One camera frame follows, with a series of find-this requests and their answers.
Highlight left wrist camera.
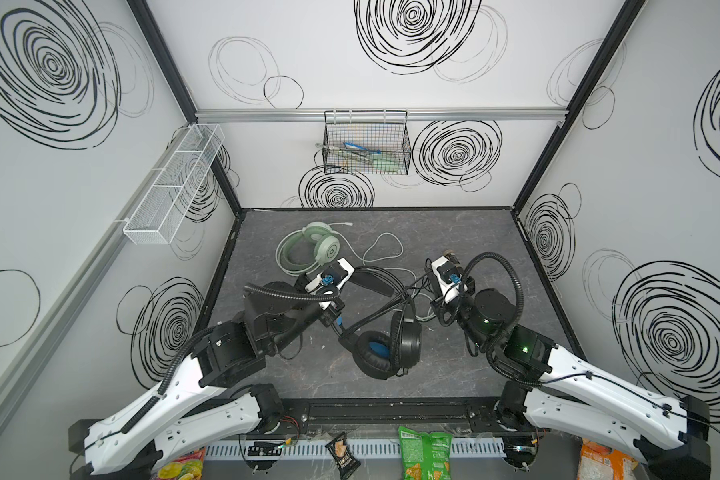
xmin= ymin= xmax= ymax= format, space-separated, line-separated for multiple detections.
xmin=305 ymin=258 xmax=355 ymax=302

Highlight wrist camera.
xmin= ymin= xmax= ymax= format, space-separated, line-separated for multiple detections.
xmin=428 ymin=256 xmax=464 ymax=301
xmin=305 ymin=258 xmax=355 ymax=302

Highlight orange snack bag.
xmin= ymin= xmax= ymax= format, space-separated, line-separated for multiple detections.
xmin=576 ymin=439 xmax=638 ymax=480

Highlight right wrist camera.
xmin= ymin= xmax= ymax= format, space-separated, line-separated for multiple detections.
xmin=428 ymin=256 xmax=464 ymax=301

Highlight black blue headphones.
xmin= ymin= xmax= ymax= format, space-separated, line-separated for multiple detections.
xmin=332 ymin=261 xmax=442 ymax=380

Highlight small brown bottle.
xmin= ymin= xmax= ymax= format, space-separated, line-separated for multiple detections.
xmin=443 ymin=250 xmax=460 ymax=265

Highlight black mounting rail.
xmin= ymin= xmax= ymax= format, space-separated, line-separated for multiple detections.
xmin=146 ymin=395 xmax=595 ymax=434

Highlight white wire shelf basket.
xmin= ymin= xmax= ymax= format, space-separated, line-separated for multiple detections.
xmin=123 ymin=123 xmax=224 ymax=246

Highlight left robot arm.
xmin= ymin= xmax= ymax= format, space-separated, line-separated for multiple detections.
xmin=68 ymin=275 xmax=344 ymax=479

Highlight Fox's fruits candy bag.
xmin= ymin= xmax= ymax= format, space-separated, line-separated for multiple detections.
xmin=150 ymin=448 xmax=206 ymax=480

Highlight black wire basket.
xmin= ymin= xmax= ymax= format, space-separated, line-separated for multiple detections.
xmin=317 ymin=109 xmax=412 ymax=176

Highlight mint green headphones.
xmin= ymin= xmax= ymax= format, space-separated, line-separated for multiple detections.
xmin=274 ymin=221 xmax=406 ymax=277

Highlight small dark snack packet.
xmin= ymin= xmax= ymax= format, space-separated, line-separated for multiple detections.
xmin=325 ymin=432 xmax=361 ymax=480

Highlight green chips bag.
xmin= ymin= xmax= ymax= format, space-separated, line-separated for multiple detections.
xmin=398 ymin=426 xmax=453 ymax=480

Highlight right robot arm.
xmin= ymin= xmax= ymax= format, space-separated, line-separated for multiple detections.
xmin=425 ymin=251 xmax=715 ymax=479

